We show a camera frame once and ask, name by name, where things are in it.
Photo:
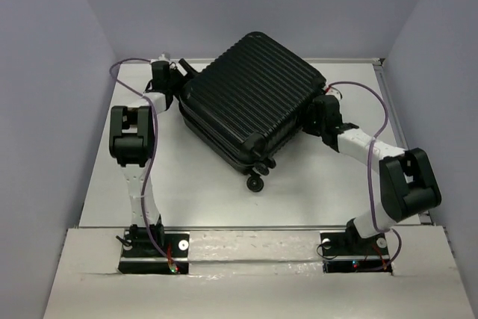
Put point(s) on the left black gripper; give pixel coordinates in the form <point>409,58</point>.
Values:
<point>192,73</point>

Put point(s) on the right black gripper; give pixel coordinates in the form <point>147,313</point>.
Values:
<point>307,128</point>

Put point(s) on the black hard-shell suitcase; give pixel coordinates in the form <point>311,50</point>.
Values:
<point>249,102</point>

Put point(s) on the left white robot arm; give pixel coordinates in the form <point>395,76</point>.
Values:
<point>133,141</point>

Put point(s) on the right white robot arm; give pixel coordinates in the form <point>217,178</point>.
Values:
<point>401,182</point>

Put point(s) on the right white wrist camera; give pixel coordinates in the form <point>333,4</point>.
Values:
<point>333,91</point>

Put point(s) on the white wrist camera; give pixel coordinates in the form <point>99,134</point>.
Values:
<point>333,91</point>
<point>165,57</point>

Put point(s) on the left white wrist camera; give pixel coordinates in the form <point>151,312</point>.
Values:
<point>165,57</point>

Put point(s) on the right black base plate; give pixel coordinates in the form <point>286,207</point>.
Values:
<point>339,255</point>

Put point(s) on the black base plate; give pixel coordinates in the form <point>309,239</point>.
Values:
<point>140,256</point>
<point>339,255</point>

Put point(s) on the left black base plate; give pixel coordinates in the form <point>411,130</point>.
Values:
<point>140,256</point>

